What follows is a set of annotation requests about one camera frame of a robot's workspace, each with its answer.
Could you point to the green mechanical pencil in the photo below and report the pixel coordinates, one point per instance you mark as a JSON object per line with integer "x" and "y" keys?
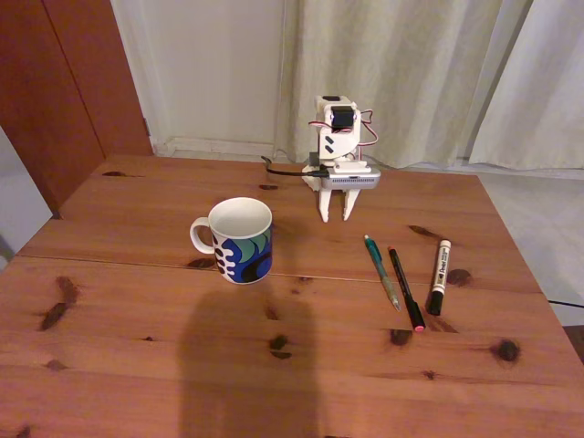
{"x": 382, "y": 274}

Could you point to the black pen with red end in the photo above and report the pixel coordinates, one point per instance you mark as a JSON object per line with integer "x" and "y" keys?
{"x": 405, "y": 287}

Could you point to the white marker with black cap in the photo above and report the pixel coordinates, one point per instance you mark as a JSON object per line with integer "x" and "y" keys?
{"x": 440, "y": 274}

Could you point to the white studded block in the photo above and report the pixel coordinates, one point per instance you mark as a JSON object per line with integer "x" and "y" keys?
{"x": 312, "y": 183}

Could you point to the white mug with blue pattern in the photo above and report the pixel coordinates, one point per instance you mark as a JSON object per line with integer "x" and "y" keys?
{"x": 242, "y": 255}

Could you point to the wide beige curtain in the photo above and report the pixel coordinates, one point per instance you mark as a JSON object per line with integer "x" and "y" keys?
{"x": 388, "y": 55}

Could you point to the narrow beige curtain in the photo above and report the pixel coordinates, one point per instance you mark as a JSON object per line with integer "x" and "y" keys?
{"x": 547, "y": 91}

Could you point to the dark brown furniture corner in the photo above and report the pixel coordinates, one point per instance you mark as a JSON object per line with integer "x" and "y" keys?
{"x": 575, "y": 340}

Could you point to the brown wooden door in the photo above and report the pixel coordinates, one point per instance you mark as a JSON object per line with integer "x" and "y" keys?
{"x": 55, "y": 91}

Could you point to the white furniture side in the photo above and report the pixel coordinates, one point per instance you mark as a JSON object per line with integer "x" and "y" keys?
{"x": 18, "y": 196}

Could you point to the silver camera box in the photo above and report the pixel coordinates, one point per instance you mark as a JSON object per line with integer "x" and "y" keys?
{"x": 351, "y": 180}

